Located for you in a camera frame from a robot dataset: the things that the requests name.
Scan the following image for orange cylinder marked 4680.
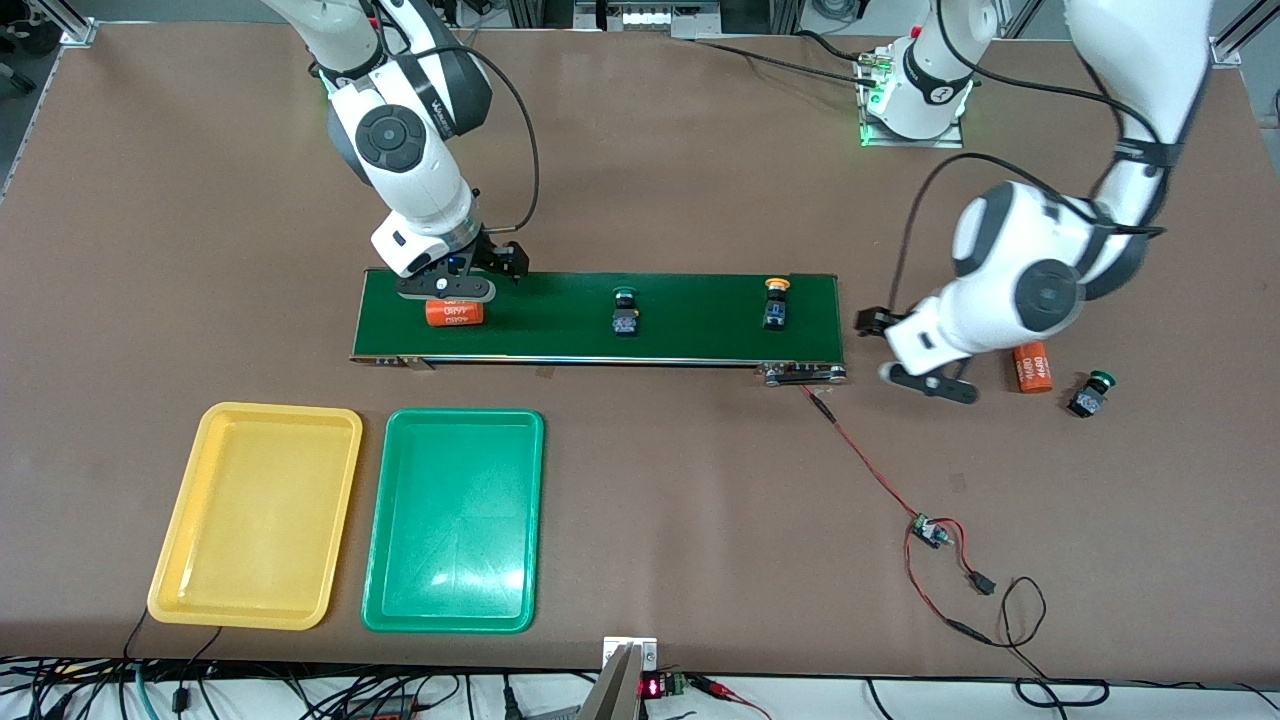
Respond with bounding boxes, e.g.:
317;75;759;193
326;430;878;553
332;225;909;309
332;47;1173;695
425;298;486;329
1012;342;1054;394

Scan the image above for green belt conveyor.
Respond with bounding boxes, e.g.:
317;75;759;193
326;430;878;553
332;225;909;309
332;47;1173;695
350;268;849;387

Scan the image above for grey control box with lights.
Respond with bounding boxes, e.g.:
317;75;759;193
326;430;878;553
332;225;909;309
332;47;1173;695
575;0;723;39

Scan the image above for green plastic tray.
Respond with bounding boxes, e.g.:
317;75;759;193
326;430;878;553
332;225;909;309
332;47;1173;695
361;408;546;634

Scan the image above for yellow plastic tray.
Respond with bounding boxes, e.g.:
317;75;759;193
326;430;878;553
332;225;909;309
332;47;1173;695
147;402;364;631

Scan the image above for red clip test lead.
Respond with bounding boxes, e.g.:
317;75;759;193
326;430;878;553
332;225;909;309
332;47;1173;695
690;675;771;720

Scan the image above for red and black wire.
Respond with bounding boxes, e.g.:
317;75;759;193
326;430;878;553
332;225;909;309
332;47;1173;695
800;385;1048;651

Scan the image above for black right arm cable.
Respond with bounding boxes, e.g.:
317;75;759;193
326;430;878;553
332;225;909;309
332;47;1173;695
400;0;541;236

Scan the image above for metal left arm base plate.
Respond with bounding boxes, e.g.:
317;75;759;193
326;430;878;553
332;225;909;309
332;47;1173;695
858;48;966;149

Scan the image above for black base power cable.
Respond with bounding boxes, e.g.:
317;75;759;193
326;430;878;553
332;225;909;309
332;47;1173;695
690;30;886;86

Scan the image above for thin black cable loop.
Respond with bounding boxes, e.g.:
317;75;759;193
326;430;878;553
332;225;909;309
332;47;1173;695
998;577;1111;707

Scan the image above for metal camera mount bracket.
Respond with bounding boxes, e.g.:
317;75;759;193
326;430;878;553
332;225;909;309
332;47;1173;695
578;637;659;720

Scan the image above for aluminium frame profile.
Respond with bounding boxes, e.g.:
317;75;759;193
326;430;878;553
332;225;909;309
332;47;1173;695
20;0;98;46
1207;0;1280;69

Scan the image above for black cable with inline box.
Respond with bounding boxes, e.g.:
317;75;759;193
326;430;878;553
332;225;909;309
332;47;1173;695
175;625;223;713

